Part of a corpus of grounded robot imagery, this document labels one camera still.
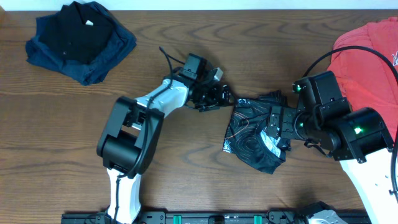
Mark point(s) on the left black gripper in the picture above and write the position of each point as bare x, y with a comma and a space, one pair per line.
217, 103

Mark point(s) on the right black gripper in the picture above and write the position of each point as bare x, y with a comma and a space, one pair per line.
289, 116

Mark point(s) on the black patterned jersey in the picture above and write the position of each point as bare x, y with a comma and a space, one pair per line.
246, 135

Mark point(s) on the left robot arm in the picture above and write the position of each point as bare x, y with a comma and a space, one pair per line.
129, 139

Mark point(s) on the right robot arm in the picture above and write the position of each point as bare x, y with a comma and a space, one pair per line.
358, 140

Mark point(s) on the red t-shirt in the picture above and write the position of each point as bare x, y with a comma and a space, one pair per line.
364, 79

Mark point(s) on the folded dark blue garment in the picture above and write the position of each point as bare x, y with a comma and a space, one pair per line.
120, 44

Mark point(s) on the folded black shirt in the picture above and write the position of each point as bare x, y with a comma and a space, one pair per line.
77, 32

